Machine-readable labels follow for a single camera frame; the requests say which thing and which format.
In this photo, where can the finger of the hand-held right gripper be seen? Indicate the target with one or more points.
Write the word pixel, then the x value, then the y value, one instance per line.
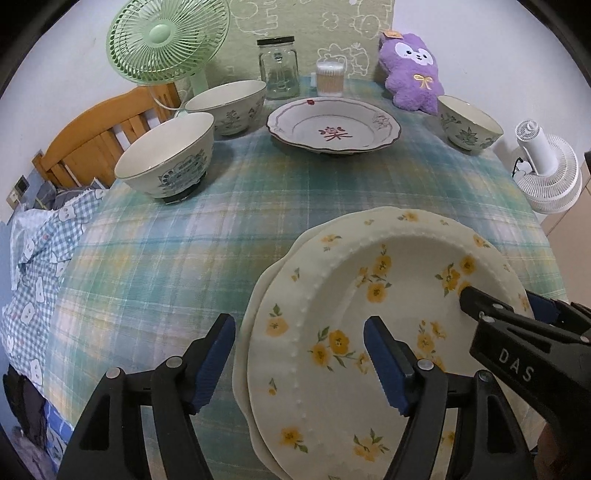
pixel 473 302
pixel 542 308

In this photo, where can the plaid tablecloth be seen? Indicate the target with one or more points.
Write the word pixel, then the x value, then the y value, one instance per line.
pixel 184 258

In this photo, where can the large blue pattern bowl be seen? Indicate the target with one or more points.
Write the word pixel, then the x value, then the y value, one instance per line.
pixel 175 175

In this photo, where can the purple plush toy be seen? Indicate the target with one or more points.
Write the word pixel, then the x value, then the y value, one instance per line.
pixel 411 69

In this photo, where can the medium blue pattern bowl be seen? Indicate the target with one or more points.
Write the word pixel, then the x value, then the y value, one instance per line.
pixel 231 115

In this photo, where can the red pattern plate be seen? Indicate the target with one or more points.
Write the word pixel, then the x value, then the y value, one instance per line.
pixel 332 124

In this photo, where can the wall socket plate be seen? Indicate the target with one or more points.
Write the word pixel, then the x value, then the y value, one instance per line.
pixel 12 200
pixel 21 183

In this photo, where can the cotton swab container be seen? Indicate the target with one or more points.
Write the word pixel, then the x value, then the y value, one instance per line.
pixel 330 81

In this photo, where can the dark cloth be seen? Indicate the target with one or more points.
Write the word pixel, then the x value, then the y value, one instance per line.
pixel 23 401

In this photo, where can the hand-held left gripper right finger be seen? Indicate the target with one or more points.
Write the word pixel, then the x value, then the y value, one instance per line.
pixel 383 364

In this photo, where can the green printed wall cloth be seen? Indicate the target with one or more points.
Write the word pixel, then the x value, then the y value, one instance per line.
pixel 300 23

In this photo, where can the glass jar with black lid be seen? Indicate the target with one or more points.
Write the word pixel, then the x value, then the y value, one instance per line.
pixel 277 78

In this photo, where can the blue gingham blanket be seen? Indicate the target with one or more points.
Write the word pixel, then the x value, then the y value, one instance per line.
pixel 37 277

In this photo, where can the white standing fan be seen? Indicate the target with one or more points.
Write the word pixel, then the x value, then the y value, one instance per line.
pixel 545 152

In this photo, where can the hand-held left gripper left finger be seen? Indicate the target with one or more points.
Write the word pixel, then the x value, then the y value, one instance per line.
pixel 214 355

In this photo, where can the green desk fan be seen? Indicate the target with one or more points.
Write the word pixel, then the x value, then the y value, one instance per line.
pixel 161 34

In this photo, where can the yellow flower plate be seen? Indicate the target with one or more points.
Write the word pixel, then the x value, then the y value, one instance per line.
pixel 239 374
pixel 323 300

